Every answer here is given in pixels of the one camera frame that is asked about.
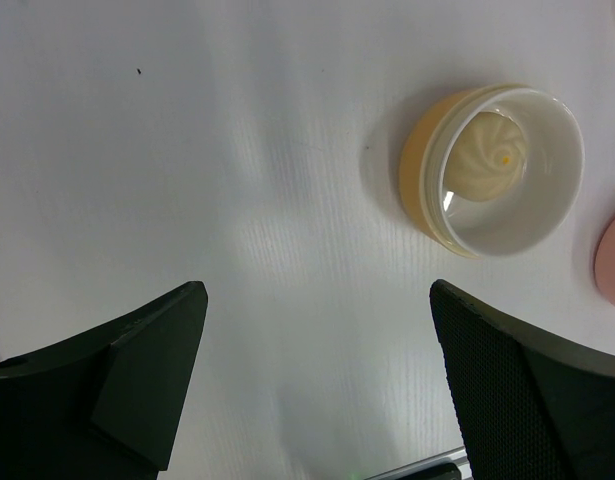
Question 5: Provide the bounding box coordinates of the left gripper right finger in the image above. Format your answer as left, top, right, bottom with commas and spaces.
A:
429, 280, 615, 479

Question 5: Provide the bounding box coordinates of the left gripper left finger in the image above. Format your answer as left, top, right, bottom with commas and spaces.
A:
0, 281, 208, 479

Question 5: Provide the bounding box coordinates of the yellow lunch box bowl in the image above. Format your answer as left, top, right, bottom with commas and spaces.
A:
397, 84, 585, 258

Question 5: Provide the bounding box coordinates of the white steamed bun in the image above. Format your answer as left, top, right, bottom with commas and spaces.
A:
443, 112, 528, 202

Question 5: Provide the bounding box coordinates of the pink lunch box bowl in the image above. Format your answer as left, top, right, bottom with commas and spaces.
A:
593, 217, 615, 306

